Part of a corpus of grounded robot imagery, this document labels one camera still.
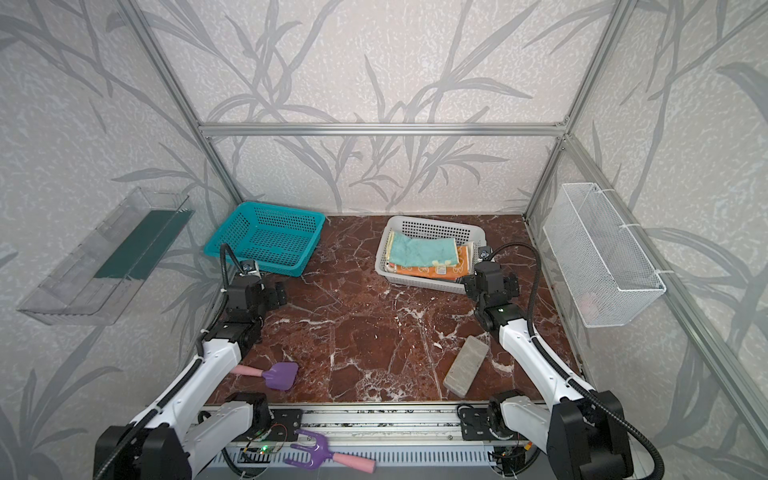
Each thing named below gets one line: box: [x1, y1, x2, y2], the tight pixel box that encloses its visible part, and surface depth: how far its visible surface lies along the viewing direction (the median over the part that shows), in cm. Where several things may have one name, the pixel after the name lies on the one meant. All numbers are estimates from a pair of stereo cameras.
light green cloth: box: [390, 232, 459, 267], surface depth 101 cm
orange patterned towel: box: [394, 246, 470, 279], surface depth 99 cm
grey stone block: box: [443, 335, 489, 398], surface depth 82 cm
